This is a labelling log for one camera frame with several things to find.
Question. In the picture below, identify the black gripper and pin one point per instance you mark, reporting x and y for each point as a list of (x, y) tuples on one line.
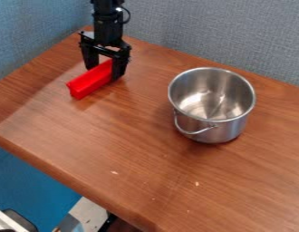
[(105, 41)]

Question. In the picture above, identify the red plastic block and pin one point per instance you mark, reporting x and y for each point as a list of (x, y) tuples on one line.
[(90, 80)]

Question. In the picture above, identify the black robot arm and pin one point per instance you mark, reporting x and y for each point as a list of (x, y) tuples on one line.
[(107, 7)]

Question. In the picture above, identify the stainless steel pot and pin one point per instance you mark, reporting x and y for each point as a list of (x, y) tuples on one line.
[(211, 101)]

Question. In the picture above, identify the white grey object under table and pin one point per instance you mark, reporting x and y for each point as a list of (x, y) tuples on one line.
[(85, 217)]

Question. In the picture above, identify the black white object bottom left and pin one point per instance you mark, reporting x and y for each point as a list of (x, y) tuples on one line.
[(13, 222)]

